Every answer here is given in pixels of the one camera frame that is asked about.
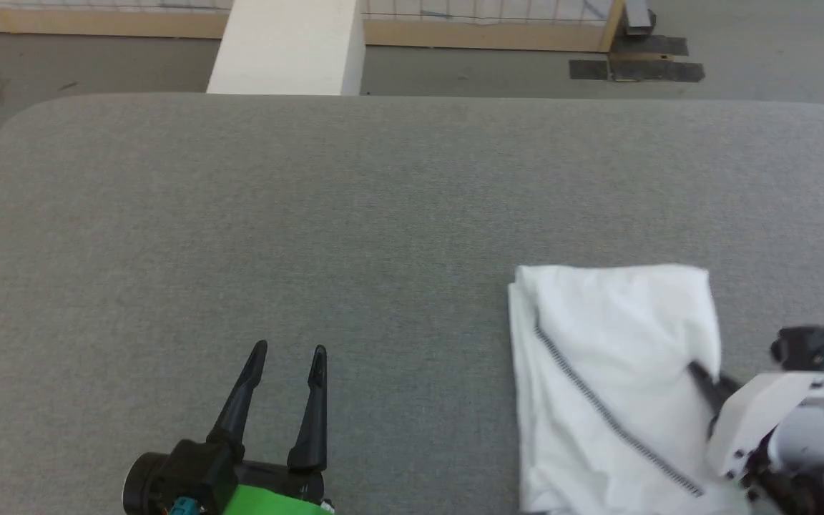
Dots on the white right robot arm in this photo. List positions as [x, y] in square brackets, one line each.
[805, 443]

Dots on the white long-sleeve garment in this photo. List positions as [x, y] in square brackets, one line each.
[612, 343]

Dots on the wooden grid panel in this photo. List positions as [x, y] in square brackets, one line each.
[455, 32]

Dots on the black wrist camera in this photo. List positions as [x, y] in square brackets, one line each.
[805, 347]
[147, 483]

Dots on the white square pillar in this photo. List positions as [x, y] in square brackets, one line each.
[290, 50]

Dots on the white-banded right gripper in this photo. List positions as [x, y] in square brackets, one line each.
[762, 408]

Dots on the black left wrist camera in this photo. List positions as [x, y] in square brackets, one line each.
[147, 483]

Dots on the black floor tape patch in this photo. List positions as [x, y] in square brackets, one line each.
[641, 69]

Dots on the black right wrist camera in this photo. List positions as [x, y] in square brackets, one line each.
[805, 347]

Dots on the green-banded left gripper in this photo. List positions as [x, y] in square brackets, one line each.
[262, 493]

